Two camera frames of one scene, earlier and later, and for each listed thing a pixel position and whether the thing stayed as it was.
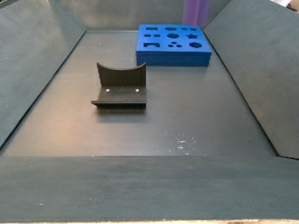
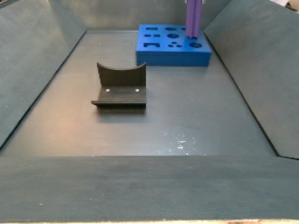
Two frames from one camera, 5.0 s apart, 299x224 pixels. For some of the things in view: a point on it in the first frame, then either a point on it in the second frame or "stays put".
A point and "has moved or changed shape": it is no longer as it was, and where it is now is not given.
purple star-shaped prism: (195, 12) has moved or changed shape
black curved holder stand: (122, 87) stays put
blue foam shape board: (173, 45) stays put
